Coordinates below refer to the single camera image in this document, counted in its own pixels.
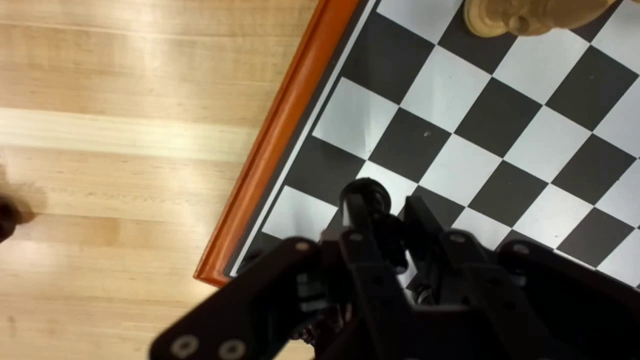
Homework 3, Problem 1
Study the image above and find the dark brown chess piece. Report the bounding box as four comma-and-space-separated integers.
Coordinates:
0, 198, 31, 247
338, 179, 410, 268

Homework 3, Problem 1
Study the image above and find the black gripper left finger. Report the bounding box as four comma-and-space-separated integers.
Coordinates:
147, 196, 432, 360

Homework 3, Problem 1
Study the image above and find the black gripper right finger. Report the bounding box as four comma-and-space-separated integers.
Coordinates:
401, 195, 640, 360

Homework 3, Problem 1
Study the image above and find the chessboard with orange wooden frame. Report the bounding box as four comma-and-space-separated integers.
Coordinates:
192, 0, 640, 293

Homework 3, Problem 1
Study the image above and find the light wooden chess piece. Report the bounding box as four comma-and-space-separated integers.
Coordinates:
462, 0, 626, 39

